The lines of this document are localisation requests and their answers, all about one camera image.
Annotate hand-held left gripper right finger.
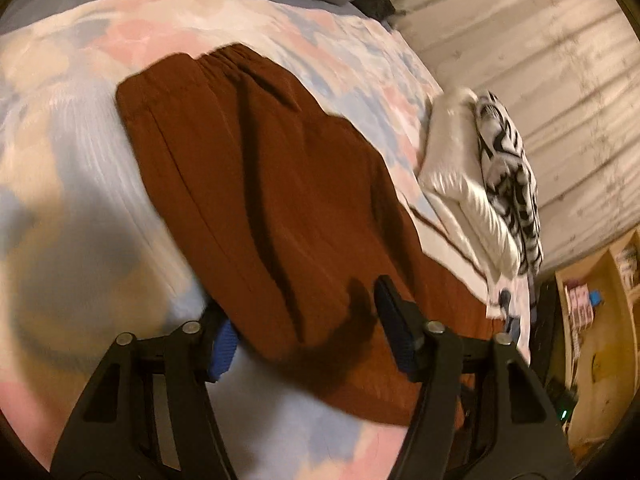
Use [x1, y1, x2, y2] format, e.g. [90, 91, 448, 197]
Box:
[374, 274, 583, 480]

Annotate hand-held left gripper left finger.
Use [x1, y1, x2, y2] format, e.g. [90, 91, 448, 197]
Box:
[50, 305, 241, 480]

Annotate brown pants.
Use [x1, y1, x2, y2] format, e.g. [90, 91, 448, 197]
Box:
[115, 42, 493, 428]

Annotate black bag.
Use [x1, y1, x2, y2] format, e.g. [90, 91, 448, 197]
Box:
[530, 280, 576, 423]

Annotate white puffy folded jacket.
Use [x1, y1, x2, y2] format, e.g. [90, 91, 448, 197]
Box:
[417, 87, 523, 278]

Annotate pink storage drawers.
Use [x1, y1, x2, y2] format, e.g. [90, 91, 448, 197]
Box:
[565, 284, 593, 331]

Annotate black white patterned garment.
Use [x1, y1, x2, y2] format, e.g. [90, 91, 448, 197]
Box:
[472, 90, 546, 276]

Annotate pastel floral blanket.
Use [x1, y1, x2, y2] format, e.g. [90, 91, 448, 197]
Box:
[0, 0, 531, 480]

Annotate yellow envelope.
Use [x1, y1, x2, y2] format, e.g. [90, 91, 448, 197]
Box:
[591, 352, 627, 388]

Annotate wooden desk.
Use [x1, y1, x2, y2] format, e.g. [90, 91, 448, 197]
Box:
[555, 227, 640, 463]

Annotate beige striped curtain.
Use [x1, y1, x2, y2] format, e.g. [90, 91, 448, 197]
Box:
[390, 0, 640, 273]

